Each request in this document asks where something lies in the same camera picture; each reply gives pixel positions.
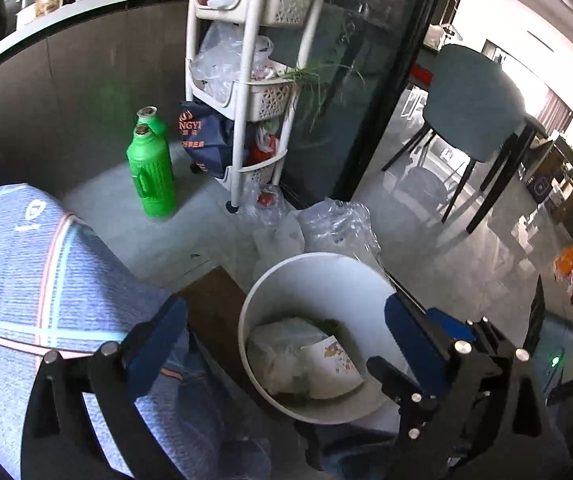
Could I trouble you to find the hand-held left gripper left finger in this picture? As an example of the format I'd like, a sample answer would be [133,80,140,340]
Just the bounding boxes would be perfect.
[21,297,188,480]

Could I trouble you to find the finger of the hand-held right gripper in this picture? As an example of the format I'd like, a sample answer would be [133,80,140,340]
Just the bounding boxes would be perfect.
[366,355,448,461]
[426,308,477,344]

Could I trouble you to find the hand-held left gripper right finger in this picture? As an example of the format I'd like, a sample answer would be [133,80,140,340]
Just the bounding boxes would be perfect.
[385,294,573,480]

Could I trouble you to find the white round trash bin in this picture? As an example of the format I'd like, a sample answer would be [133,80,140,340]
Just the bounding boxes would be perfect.
[238,252,407,423]

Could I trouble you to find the brown wooden board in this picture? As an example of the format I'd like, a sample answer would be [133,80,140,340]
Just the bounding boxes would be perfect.
[176,266,250,356]

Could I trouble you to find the white crumpled plastic bag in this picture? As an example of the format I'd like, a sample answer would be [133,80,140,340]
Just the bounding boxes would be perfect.
[247,317,324,396]

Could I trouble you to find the clear plastic bag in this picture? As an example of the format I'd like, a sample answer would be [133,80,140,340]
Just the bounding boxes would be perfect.
[296,199,382,267]
[254,210,305,267]

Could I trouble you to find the blue striped tablecloth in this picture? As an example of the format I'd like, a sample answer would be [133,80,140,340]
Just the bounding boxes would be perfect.
[0,184,272,480]

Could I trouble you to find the person's leg in jeans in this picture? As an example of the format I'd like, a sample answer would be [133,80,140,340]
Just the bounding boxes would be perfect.
[219,437,273,480]

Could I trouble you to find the large green plastic bottle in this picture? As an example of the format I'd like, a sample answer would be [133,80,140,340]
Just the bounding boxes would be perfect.
[126,124,177,219]

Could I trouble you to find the red item in clear bag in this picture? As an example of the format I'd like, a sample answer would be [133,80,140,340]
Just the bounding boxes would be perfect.
[254,185,282,211]

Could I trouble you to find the dark dining table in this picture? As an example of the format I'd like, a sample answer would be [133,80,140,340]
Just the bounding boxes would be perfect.
[466,115,554,233]

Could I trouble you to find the blue bag with orange print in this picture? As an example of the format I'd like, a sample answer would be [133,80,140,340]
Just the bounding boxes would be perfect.
[179,100,240,179]

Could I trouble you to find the red and white plastic bag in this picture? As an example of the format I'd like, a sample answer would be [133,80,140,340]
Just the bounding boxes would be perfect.
[246,120,287,168]

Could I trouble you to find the small green plastic bottle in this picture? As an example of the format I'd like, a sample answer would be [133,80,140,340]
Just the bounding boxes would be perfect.
[136,106,170,146]

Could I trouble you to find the grey chair with black legs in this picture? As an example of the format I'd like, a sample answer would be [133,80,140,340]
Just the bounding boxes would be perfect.
[381,44,527,233]

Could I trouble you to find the pink curtain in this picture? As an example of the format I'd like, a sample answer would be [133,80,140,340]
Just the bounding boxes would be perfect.
[541,87,573,131]

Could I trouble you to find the black framed glass door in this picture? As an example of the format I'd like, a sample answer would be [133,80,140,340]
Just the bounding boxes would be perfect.
[279,0,454,211]

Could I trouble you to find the red table mat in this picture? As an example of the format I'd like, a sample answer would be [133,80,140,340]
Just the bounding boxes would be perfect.
[409,62,434,86]

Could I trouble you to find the green leafy stalks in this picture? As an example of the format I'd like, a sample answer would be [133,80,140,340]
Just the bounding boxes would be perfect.
[276,60,367,131]

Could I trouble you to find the grey kitchen counter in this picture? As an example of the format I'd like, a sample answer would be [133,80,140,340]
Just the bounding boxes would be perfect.
[0,0,197,201]

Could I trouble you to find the clear plastic bags bundle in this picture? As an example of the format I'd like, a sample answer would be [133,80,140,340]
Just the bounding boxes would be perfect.
[189,22,274,106]

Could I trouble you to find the small white container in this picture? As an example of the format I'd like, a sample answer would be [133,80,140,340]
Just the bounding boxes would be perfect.
[15,2,37,28]

